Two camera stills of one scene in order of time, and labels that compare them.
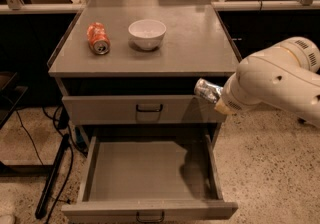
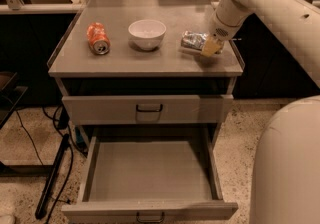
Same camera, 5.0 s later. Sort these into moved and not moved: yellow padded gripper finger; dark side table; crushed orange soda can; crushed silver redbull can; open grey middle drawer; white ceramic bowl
Moved: crushed silver redbull can; yellow padded gripper finger
Not moved: white ceramic bowl; open grey middle drawer; dark side table; crushed orange soda can
